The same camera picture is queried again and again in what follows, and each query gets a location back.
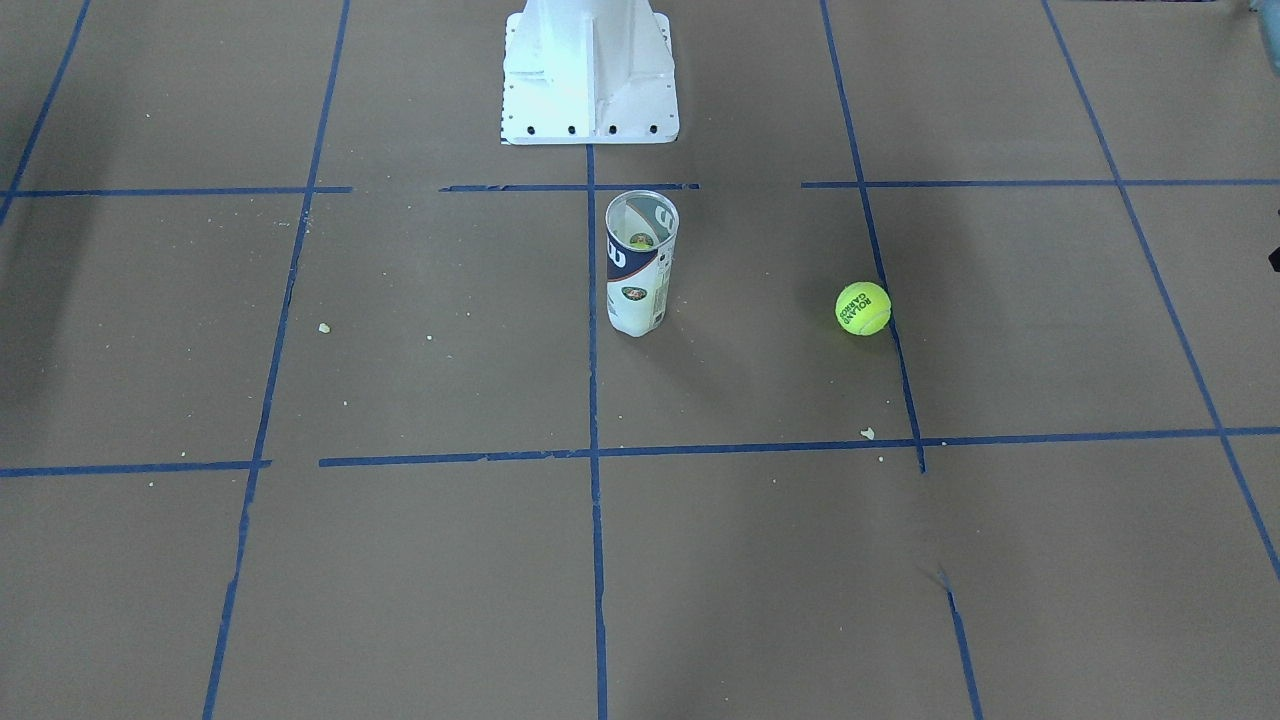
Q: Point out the yellow tennis ball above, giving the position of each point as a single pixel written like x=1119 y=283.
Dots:
x=863 y=308

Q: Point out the clear tennis ball can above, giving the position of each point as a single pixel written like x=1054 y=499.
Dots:
x=637 y=283

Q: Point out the white pedestal column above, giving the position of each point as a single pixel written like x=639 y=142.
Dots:
x=580 y=72

